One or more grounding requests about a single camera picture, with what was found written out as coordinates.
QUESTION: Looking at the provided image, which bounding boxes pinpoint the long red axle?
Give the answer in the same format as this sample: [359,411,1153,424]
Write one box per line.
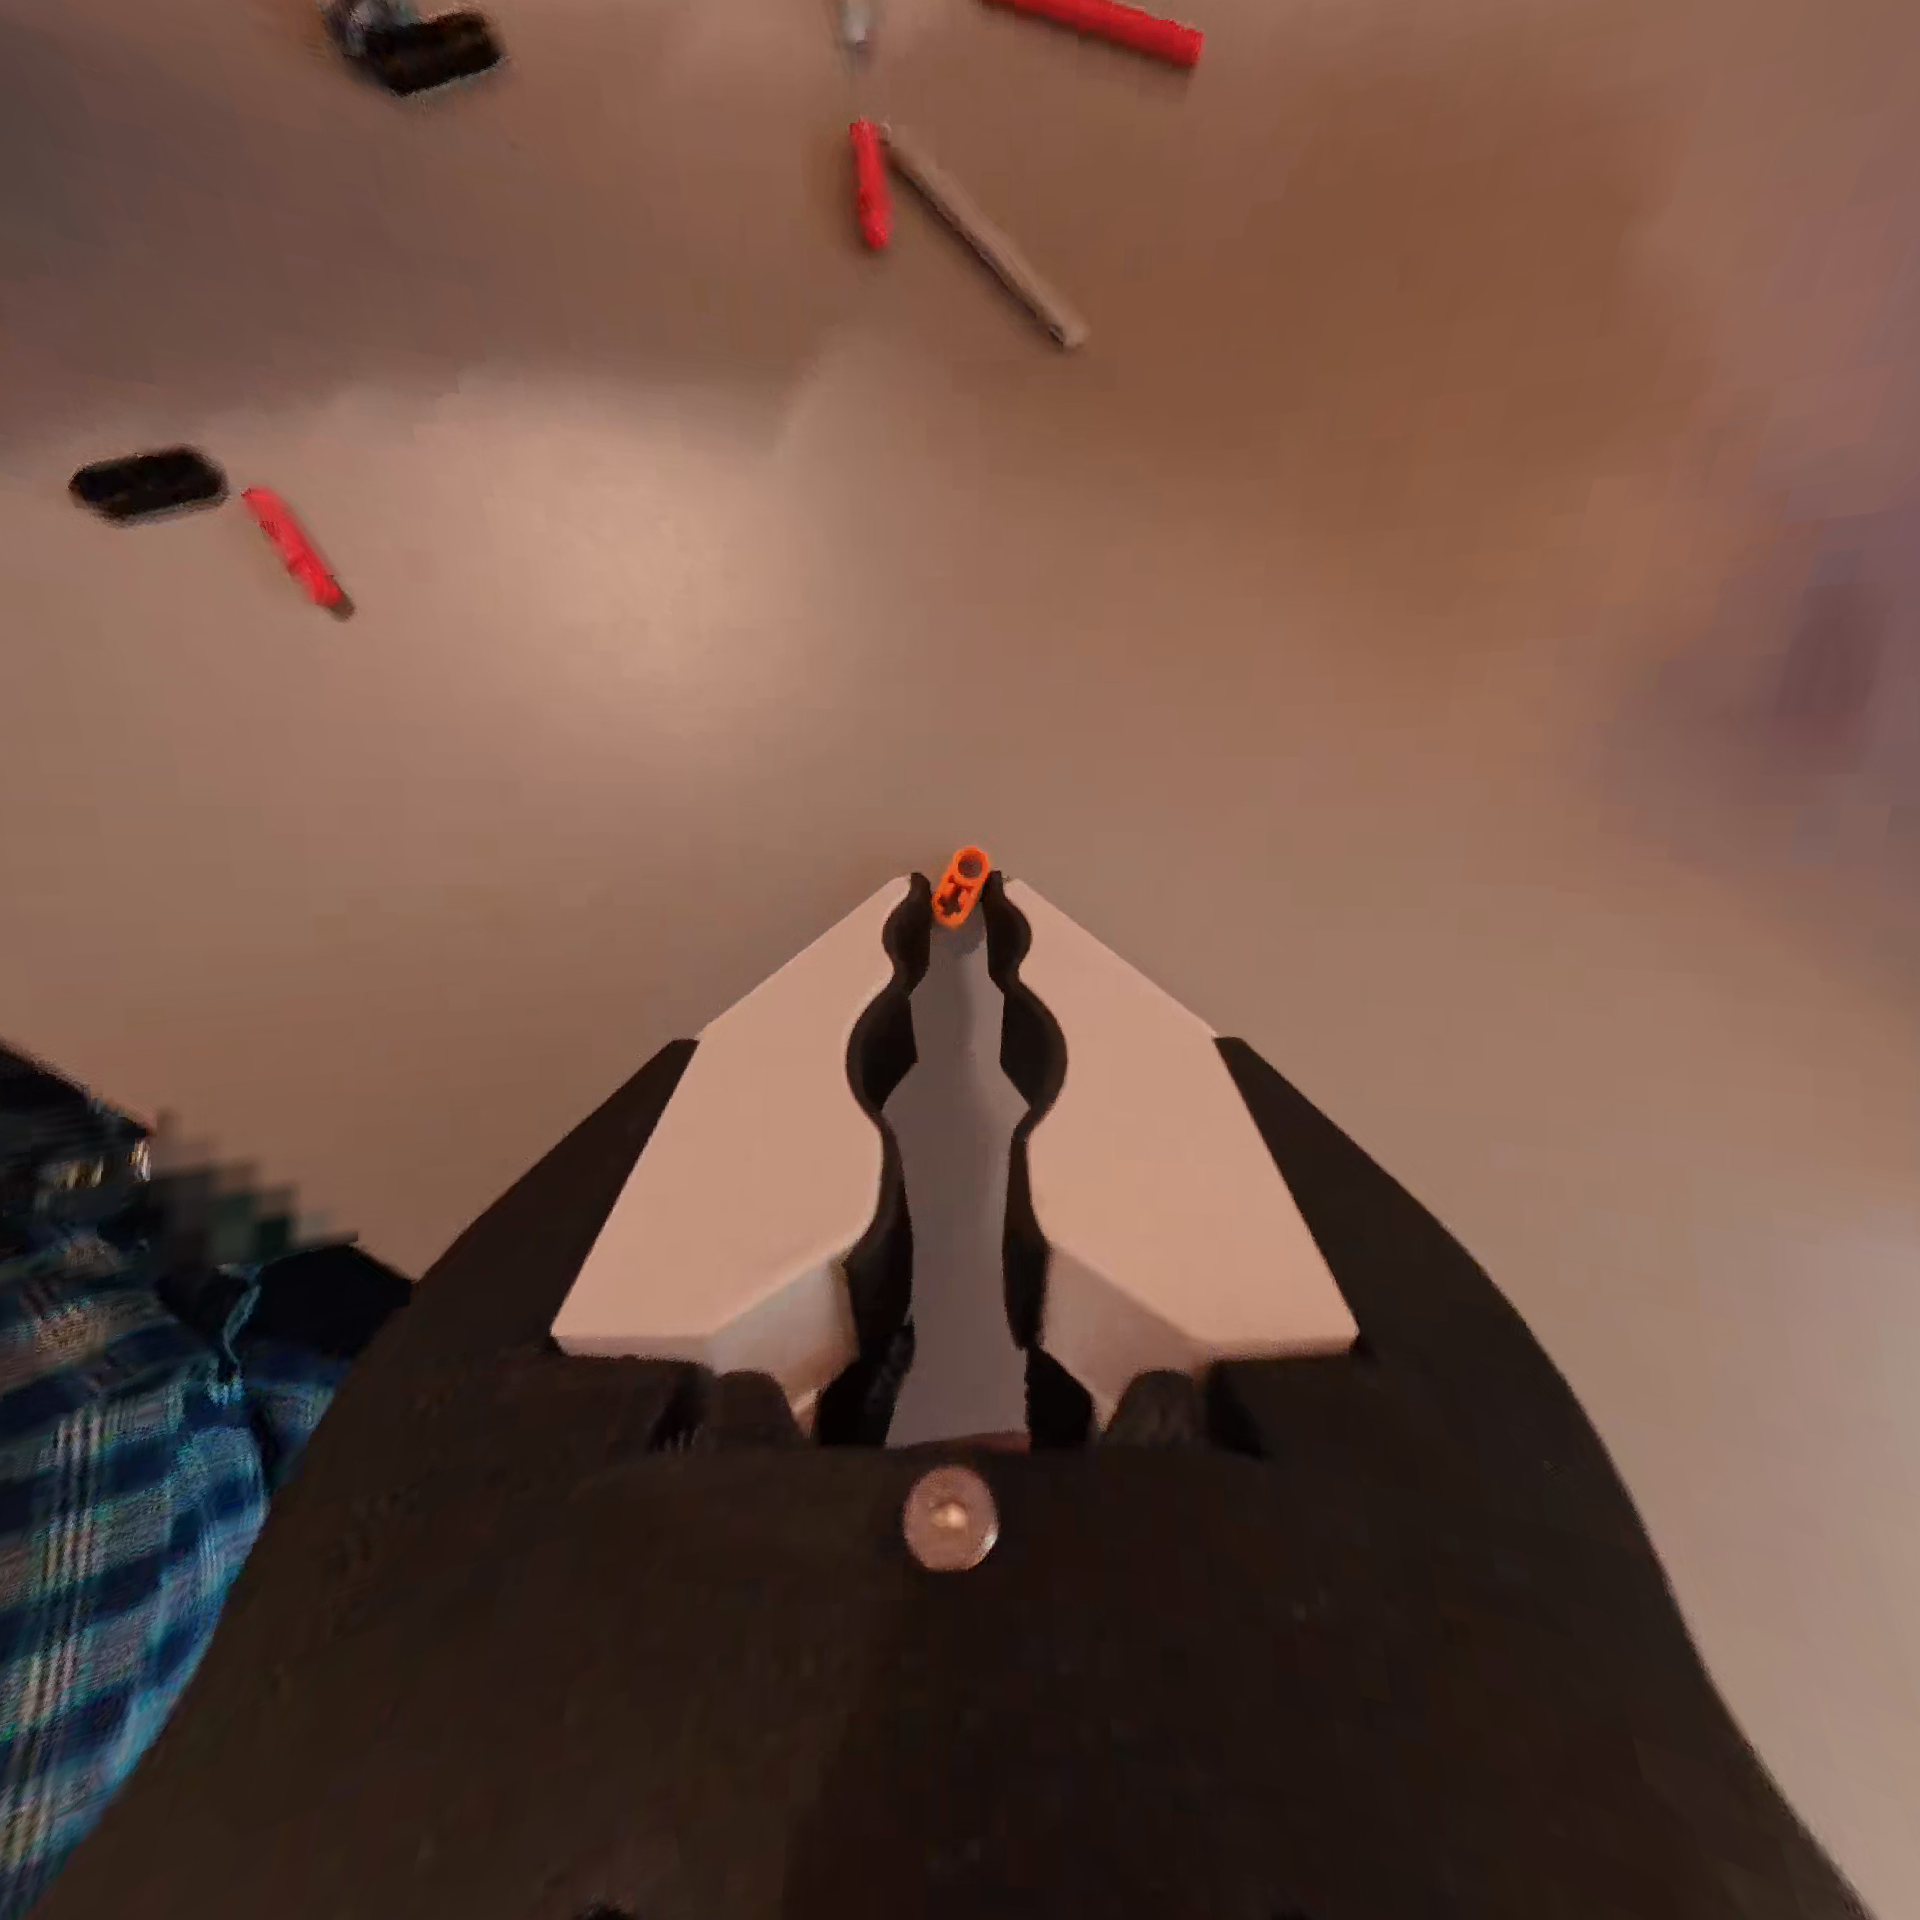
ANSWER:
[979,0,1208,70]

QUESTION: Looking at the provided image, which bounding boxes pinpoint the person's blue plaid shirt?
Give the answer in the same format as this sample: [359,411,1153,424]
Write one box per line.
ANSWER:
[0,1049,415,1920]

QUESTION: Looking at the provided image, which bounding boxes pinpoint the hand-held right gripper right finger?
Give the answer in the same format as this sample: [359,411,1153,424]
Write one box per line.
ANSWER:
[979,878,1362,1449]

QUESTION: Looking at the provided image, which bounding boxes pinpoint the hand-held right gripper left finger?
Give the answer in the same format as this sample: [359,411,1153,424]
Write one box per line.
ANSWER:
[551,875,939,1449]

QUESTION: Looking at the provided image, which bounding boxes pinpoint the long grey axle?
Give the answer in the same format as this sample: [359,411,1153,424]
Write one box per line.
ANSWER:
[880,125,1091,355]

